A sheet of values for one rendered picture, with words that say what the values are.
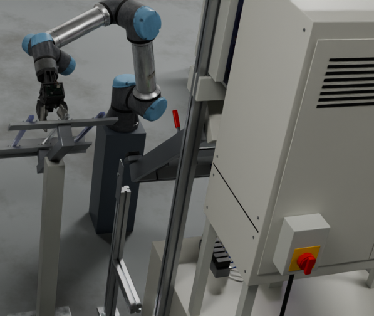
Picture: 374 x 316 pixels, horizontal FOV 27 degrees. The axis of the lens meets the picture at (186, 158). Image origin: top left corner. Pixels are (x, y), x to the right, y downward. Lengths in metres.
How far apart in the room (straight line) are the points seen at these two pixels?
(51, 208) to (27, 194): 1.16
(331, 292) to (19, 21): 3.65
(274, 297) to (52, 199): 0.82
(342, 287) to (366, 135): 0.94
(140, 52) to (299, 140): 1.41
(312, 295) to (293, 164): 0.90
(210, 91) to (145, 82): 1.08
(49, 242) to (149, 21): 0.91
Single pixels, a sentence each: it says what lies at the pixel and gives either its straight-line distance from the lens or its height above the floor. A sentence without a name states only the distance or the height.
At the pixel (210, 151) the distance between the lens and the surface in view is 2.38.
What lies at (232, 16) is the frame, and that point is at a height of 1.57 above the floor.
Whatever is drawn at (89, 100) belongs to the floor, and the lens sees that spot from 4.70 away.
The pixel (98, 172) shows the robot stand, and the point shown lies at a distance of 3.51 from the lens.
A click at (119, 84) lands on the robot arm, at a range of 3.26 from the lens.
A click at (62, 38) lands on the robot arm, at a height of 1.07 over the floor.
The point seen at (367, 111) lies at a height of 1.50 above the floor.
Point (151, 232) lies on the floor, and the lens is 3.69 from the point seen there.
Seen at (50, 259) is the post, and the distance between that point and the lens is 2.85.
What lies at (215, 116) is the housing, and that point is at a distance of 2.14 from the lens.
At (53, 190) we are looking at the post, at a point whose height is 0.72.
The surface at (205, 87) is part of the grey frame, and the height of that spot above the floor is 1.35.
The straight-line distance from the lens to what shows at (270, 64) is 1.75.
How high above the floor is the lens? 2.28
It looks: 32 degrees down
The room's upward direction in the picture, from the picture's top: 10 degrees clockwise
